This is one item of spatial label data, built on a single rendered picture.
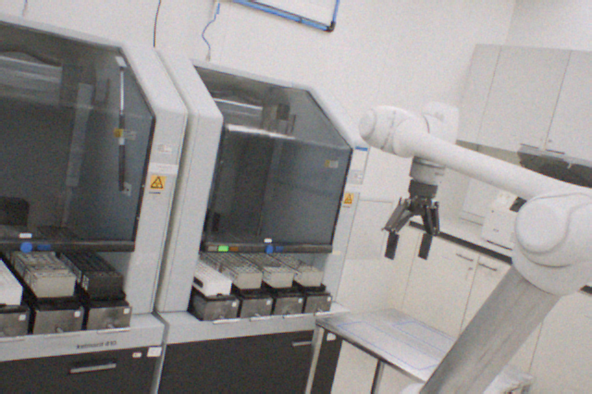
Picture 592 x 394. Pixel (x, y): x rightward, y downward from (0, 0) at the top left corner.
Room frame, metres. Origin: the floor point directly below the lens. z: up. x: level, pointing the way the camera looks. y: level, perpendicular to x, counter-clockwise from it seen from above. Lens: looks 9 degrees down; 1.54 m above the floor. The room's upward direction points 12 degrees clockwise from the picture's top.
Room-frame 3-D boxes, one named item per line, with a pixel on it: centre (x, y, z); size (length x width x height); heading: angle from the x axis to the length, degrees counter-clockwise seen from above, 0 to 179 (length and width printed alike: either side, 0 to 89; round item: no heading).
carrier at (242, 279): (2.24, 0.11, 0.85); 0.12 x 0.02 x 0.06; 130
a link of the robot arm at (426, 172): (1.64, -0.32, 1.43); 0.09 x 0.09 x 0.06
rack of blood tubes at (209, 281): (2.22, 0.30, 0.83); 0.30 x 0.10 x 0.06; 40
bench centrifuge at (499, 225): (3.98, -1.62, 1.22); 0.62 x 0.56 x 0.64; 128
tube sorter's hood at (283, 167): (2.47, 0.21, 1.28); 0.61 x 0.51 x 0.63; 130
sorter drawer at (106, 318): (2.07, 0.69, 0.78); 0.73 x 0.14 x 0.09; 40
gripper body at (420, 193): (1.64, -0.32, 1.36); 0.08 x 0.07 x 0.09; 130
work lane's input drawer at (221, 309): (2.33, 0.38, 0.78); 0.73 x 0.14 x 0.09; 40
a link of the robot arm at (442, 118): (1.63, -0.31, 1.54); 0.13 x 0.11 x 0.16; 123
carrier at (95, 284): (1.89, 0.54, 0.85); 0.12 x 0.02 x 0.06; 130
